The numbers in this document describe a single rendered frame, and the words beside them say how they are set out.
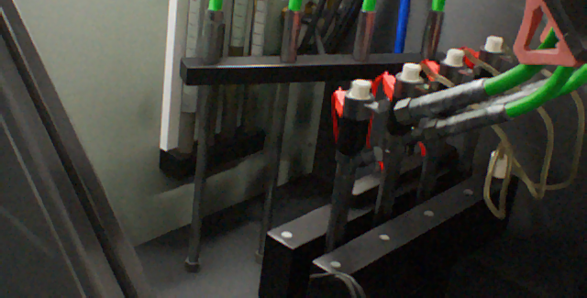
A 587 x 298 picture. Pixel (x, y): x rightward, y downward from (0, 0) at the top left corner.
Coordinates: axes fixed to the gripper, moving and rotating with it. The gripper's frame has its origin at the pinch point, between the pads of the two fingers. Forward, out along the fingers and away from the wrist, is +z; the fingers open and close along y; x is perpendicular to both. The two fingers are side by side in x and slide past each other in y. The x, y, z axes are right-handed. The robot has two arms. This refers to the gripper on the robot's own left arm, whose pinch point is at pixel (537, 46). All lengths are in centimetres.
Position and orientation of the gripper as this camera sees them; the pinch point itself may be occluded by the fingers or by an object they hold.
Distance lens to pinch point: 70.7
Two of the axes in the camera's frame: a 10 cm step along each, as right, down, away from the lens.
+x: 4.3, 8.9, -1.6
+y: -8.4, 3.2, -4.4
